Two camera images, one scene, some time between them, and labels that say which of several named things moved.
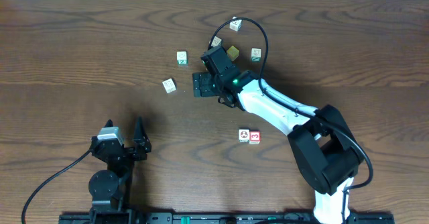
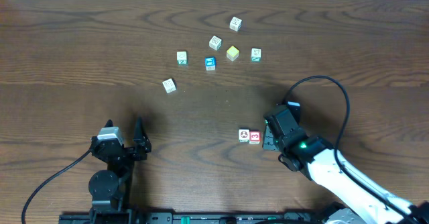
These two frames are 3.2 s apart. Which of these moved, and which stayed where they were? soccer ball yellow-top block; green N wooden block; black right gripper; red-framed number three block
Moved: black right gripper
Stayed: red-framed number three block; green N wooden block; soccer ball yellow-top block
